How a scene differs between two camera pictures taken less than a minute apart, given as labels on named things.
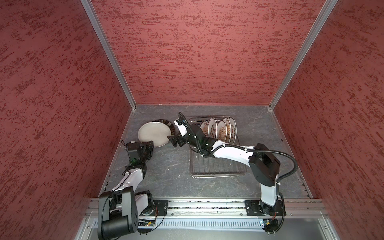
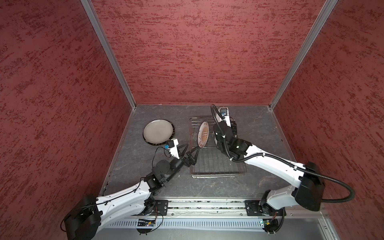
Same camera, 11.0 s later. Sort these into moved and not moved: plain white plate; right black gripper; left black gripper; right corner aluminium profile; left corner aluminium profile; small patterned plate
Moved: left black gripper; plain white plate; right black gripper
Not moved: left corner aluminium profile; right corner aluminium profile; small patterned plate
